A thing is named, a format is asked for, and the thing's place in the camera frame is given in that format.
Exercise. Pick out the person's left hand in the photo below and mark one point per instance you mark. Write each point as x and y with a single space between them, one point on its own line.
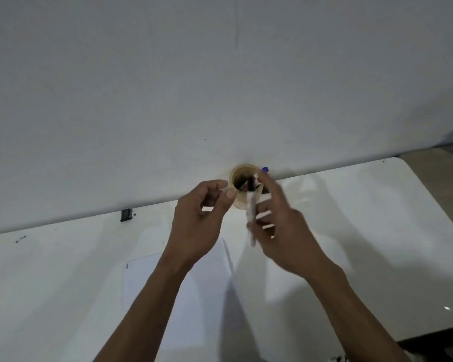
194 229

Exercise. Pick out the person's right hand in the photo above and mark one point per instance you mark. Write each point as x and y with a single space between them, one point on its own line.
290 237

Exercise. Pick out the person's left thumb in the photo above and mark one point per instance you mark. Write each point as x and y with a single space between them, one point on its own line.
226 201

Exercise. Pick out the white marker pen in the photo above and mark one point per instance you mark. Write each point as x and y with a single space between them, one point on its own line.
252 237

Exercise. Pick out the person's right forearm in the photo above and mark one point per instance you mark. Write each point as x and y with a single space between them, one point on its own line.
355 316

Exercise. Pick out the person's left forearm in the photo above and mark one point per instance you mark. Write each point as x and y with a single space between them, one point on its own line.
147 312

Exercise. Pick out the beige round pen holder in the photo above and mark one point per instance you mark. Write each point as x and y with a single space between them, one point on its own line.
241 201

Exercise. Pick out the white paper sheet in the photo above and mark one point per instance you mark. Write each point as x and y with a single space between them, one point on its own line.
204 297

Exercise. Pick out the black clip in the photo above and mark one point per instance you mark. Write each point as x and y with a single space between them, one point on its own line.
126 215

